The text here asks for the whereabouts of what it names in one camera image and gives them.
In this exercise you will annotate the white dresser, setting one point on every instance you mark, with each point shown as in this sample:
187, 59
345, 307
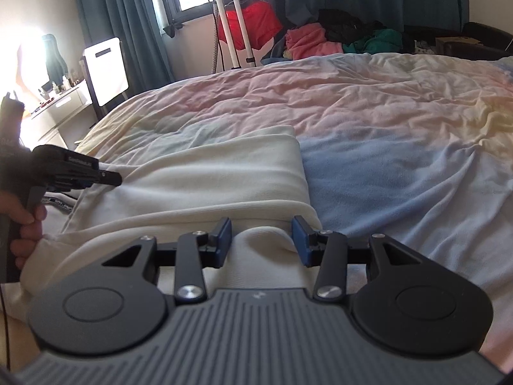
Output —
64, 122

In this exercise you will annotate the red garment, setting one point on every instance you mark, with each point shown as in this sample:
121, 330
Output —
261, 24

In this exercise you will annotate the black garment pile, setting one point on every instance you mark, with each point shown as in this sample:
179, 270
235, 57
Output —
341, 27

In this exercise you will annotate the teal curtain left of window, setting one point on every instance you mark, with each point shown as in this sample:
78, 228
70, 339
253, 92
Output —
134, 23

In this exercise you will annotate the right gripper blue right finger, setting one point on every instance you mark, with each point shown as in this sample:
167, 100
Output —
326, 250

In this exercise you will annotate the white chair back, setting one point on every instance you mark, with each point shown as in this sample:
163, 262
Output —
105, 74

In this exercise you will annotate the cardboard box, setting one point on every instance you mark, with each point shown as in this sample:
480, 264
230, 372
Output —
441, 42

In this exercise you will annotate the person's left hand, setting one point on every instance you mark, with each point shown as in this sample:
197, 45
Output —
31, 226

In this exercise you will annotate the green garment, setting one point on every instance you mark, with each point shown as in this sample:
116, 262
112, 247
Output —
380, 41

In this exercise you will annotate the pink garment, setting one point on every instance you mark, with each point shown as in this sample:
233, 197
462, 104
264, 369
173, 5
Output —
309, 40

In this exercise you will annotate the garment steamer stand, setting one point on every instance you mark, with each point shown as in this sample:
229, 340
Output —
220, 14

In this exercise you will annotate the dark teal hanging towel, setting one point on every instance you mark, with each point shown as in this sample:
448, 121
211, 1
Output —
56, 67

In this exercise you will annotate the white sweatpants with black stripe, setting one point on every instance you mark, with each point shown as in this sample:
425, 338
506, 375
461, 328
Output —
256, 180

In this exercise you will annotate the pastel tie-dye duvet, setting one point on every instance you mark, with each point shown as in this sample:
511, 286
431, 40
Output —
416, 146

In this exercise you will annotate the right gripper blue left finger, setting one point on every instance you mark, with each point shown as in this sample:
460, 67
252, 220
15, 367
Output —
196, 251

